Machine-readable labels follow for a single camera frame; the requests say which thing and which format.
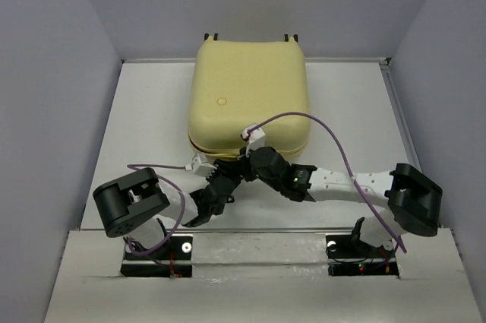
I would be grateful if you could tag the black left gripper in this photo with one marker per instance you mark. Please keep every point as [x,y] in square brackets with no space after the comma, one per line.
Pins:
[228,169]

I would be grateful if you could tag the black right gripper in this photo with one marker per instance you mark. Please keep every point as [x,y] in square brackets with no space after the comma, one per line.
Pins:
[250,155]

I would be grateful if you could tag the yellow hard-shell suitcase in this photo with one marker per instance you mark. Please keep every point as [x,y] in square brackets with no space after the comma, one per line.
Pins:
[238,84]

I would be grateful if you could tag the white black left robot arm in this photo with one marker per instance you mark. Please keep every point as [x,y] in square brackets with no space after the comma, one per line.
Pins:
[146,209]

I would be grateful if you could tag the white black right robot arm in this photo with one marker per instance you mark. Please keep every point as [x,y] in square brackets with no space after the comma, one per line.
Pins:
[403,200]

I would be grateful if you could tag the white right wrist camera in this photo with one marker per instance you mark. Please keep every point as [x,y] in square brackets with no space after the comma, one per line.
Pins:
[254,137]

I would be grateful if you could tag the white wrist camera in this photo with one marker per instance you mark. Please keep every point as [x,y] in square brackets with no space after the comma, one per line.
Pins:
[200,166]
[254,137]

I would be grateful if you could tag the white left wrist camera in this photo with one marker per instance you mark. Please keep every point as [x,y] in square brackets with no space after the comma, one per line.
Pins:
[200,166]

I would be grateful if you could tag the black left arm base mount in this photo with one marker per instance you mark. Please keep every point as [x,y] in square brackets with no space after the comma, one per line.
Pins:
[172,261]

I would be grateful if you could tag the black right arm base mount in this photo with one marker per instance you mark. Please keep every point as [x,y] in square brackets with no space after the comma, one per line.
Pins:
[348,256]

